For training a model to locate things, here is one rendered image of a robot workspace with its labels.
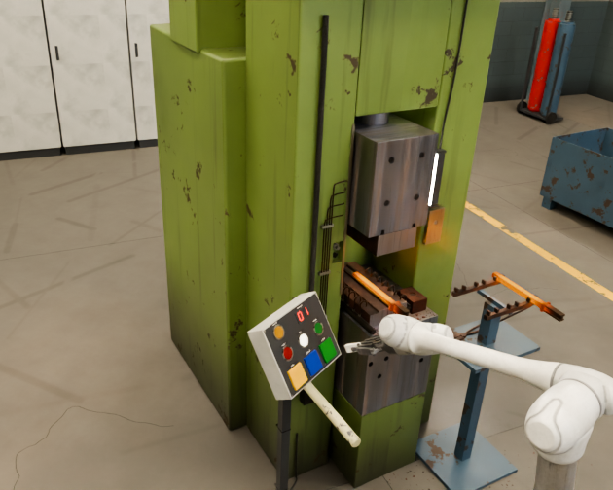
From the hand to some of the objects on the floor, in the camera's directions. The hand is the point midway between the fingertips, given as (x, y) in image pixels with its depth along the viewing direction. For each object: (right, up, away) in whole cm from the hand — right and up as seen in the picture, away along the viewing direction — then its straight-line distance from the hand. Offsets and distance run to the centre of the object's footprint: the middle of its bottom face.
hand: (353, 347), depth 238 cm
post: (-30, -91, +54) cm, 110 cm away
